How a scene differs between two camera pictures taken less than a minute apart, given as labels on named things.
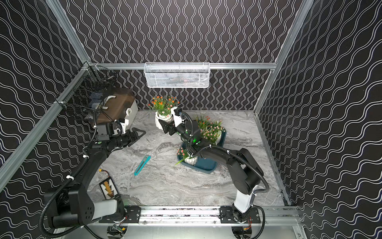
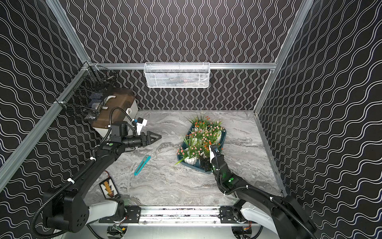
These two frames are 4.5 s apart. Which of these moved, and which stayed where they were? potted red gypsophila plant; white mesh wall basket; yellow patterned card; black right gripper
Moved: black right gripper
Stayed: white mesh wall basket; yellow patterned card; potted red gypsophila plant
